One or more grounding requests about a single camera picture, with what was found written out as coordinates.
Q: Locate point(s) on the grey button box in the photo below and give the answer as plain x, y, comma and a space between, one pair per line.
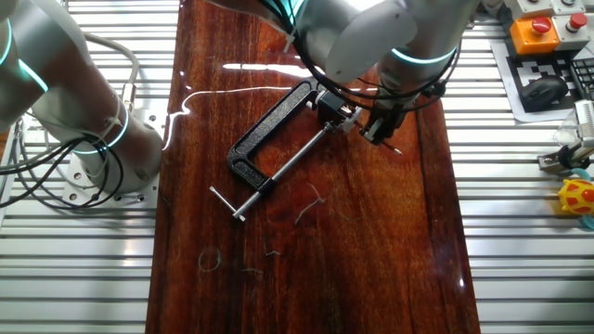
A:
571, 4
533, 7

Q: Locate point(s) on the black computer mouse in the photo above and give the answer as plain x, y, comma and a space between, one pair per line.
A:
543, 93

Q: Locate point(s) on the grey emergency stop box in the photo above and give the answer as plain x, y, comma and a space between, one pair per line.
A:
573, 34

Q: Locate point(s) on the silver mounted camera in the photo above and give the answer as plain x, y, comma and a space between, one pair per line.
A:
550, 161

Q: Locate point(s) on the reddish brown wooden board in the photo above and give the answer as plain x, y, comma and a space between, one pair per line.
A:
325, 269

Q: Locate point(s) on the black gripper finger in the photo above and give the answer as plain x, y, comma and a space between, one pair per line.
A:
387, 134
369, 132

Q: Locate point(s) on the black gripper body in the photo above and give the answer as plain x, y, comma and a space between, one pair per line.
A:
392, 113

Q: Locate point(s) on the printed marker sheet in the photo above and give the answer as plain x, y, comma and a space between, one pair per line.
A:
512, 99

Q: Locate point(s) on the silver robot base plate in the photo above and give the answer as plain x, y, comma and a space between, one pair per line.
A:
151, 192

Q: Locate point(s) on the silver ribbed camera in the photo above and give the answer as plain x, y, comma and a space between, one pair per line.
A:
585, 120

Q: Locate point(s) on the orange emergency stop box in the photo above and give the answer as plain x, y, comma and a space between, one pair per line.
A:
531, 39

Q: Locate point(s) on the black keyboard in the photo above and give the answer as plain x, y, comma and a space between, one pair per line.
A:
584, 74

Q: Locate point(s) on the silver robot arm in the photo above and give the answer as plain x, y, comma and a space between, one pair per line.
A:
60, 83

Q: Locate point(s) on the black C-clamp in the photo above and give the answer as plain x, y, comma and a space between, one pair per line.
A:
274, 120

